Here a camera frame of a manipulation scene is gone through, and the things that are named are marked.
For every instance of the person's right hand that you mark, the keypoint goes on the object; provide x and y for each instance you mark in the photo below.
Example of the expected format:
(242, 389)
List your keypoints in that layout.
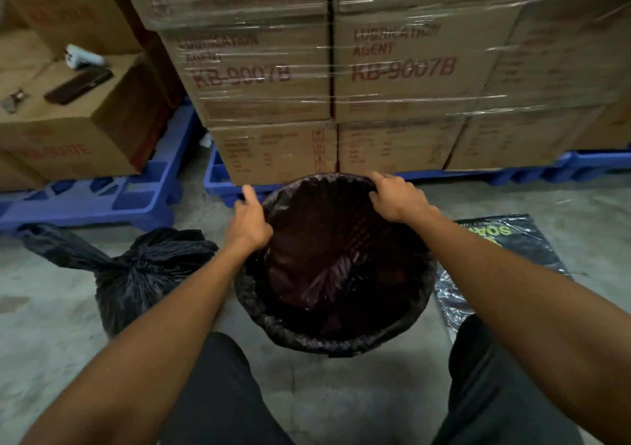
(402, 200)

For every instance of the person's left hand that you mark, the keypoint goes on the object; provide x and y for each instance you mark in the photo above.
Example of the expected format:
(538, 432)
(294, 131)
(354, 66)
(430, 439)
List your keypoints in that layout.
(250, 227)

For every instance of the person's right thumb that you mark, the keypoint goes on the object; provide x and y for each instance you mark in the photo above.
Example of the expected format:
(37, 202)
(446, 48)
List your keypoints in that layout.
(378, 206)

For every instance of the person's left thumb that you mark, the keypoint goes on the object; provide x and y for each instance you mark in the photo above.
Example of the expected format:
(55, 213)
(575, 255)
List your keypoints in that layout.
(250, 195)

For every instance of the black bin liner bag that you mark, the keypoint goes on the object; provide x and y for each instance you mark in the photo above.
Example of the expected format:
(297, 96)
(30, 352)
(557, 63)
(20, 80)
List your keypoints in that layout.
(335, 272)

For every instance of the person's right forearm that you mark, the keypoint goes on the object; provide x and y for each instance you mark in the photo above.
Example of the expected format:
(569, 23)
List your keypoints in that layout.
(532, 306)

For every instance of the person's left forearm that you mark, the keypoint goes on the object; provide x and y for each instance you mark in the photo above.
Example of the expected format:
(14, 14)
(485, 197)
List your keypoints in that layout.
(148, 346)

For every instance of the small white paper scrap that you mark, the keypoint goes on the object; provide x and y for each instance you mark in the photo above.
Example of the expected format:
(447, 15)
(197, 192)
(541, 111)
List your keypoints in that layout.
(205, 140)

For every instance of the blue plastic pallet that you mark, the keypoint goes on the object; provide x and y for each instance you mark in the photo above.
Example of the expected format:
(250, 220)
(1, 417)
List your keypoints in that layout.
(581, 163)
(133, 198)

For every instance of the tied black garbage bag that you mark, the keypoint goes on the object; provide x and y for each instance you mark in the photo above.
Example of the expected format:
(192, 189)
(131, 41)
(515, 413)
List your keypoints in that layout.
(138, 277)

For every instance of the stack of wrapped cardboard boxes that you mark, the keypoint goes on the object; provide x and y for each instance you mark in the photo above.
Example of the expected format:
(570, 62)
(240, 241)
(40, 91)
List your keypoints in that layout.
(394, 65)

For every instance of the black packet with green print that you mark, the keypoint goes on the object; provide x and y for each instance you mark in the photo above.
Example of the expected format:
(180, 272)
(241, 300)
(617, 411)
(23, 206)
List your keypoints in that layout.
(522, 242)

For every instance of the brown cardboard box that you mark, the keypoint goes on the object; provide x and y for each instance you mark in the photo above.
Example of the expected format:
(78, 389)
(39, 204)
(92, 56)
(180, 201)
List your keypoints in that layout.
(15, 176)
(22, 50)
(74, 134)
(74, 11)

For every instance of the black smartphone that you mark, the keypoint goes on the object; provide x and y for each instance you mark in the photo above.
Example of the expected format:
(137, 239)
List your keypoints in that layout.
(79, 85)

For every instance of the person's left leg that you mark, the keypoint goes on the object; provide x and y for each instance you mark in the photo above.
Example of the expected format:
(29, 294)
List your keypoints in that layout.
(222, 400)

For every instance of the person's leg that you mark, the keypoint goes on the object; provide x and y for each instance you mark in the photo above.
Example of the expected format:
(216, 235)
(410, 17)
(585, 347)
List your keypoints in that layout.
(222, 400)
(498, 395)

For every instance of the white power bank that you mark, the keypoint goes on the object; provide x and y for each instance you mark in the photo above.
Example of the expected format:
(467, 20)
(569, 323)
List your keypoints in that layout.
(84, 57)

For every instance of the person's right leg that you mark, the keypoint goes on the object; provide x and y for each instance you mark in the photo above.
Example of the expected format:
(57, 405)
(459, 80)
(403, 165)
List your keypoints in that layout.
(498, 395)

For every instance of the metal key bunch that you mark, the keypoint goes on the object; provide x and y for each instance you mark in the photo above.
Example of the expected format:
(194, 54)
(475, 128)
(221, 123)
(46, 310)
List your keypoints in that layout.
(15, 99)

